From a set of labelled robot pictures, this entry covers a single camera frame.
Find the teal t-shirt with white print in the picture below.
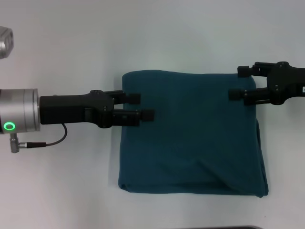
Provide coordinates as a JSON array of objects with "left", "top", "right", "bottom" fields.
[{"left": 117, "top": 69, "right": 270, "bottom": 199}]

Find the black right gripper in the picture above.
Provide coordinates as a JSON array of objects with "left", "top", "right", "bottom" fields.
[{"left": 228, "top": 61, "right": 305, "bottom": 106}]

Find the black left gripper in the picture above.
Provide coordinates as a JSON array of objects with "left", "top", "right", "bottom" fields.
[{"left": 39, "top": 89, "right": 156, "bottom": 130}]

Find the left arm cable with plug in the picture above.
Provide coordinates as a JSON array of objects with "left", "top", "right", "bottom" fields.
[{"left": 9, "top": 122, "right": 69, "bottom": 154}]

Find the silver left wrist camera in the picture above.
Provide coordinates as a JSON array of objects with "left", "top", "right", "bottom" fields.
[{"left": 0, "top": 25, "right": 15, "bottom": 60}]

